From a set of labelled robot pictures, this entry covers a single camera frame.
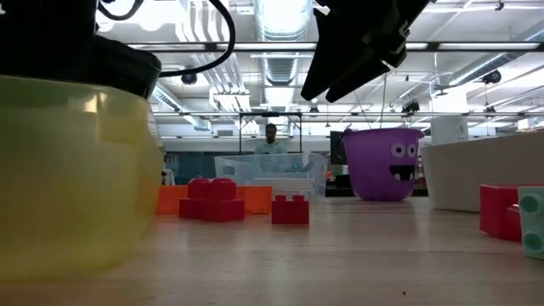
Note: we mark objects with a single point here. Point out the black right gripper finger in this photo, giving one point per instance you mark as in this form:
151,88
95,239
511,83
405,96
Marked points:
340,55
361,83

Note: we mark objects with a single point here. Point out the orange rounded toy block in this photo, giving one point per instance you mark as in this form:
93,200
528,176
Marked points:
257,200

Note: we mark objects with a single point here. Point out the small red toy brick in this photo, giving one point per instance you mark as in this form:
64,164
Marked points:
290,212

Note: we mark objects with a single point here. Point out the yellow translucent plastic bin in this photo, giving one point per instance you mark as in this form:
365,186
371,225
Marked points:
72,191

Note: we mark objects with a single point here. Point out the white sign board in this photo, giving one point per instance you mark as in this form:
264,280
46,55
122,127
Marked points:
449,132

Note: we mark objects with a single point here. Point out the black monitor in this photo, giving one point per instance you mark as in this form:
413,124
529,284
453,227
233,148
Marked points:
336,149

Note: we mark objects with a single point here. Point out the red heart-shaped toy brick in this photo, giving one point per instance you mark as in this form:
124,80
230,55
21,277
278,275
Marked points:
497,212

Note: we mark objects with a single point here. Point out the person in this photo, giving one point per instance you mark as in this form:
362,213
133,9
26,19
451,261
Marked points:
270,142

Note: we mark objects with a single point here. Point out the red two-stud toy brick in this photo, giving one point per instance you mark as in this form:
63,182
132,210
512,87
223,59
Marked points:
212,208

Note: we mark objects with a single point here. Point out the silver ventilation duct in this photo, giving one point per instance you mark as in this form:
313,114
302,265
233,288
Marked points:
280,25

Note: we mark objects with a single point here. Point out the white plastic bin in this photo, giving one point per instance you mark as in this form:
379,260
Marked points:
467,178

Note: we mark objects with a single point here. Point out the purple monster-face bucket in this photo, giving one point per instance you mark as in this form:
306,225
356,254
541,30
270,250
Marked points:
370,178

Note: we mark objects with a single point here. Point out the pale mint toy brick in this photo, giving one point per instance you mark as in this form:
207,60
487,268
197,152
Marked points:
533,225

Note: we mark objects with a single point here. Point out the black ceiling spotlight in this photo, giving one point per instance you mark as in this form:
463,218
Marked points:
411,107
492,77
189,79

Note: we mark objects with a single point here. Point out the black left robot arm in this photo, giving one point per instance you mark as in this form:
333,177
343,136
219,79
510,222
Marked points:
47,17

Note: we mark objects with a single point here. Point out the clear plastic container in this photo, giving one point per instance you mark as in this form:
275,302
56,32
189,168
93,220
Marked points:
255,170

